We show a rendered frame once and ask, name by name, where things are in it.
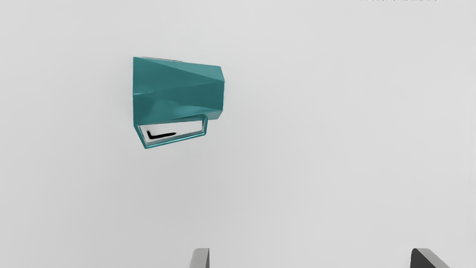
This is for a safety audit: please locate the teal faceted mug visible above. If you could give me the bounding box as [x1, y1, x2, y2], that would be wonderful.
[132, 57, 225, 150]

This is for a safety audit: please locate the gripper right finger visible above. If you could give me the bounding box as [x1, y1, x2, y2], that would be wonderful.
[410, 248, 451, 268]

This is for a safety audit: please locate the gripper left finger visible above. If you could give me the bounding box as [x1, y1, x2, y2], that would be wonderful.
[189, 248, 210, 268]

